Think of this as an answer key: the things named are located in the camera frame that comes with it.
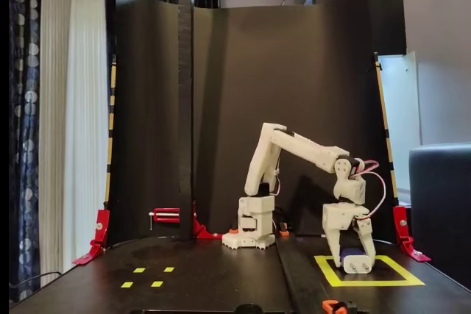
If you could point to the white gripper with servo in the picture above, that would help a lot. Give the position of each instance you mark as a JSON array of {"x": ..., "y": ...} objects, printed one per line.
[{"x": 338, "y": 219}]

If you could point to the blue white charger block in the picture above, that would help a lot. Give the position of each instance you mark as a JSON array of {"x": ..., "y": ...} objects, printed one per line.
[{"x": 355, "y": 266}]

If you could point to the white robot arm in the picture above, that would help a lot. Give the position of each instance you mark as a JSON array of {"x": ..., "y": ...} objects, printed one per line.
[{"x": 257, "y": 218}]

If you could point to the yellow tape square outline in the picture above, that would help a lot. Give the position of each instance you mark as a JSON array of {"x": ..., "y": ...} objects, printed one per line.
[{"x": 368, "y": 284}]

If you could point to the small orange black clamp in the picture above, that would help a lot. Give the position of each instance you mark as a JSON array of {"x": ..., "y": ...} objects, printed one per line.
[
  {"x": 283, "y": 233},
  {"x": 232, "y": 231}
]

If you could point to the orange black spring clamp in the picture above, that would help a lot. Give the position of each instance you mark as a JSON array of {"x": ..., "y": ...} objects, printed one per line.
[{"x": 329, "y": 307}]

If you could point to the dark blue sofa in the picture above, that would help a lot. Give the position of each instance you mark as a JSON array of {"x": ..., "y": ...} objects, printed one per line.
[{"x": 441, "y": 200}]

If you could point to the yellow black striped stick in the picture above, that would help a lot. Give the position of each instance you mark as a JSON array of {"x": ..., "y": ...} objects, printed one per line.
[
  {"x": 385, "y": 126},
  {"x": 112, "y": 104}
]

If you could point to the white cabinet door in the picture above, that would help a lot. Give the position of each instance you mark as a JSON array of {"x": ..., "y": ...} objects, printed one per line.
[{"x": 401, "y": 108}]

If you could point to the black backdrop board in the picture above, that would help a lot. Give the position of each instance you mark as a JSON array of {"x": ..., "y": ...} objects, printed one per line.
[{"x": 294, "y": 71}]

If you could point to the red screw clamp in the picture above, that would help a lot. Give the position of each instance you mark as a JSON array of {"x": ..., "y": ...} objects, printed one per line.
[{"x": 165, "y": 217}]

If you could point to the white pleated curtain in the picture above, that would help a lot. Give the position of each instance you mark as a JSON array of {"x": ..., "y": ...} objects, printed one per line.
[{"x": 73, "y": 108}]

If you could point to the blue patterned curtain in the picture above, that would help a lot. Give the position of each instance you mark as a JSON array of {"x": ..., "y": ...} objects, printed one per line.
[{"x": 24, "y": 108}]

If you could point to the red corner bracket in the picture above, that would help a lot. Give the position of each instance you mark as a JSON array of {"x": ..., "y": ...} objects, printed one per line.
[
  {"x": 101, "y": 225},
  {"x": 401, "y": 224}
]

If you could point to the red pole base bracket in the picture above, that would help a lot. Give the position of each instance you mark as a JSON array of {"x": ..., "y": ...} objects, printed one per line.
[{"x": 204, "y": 232}]

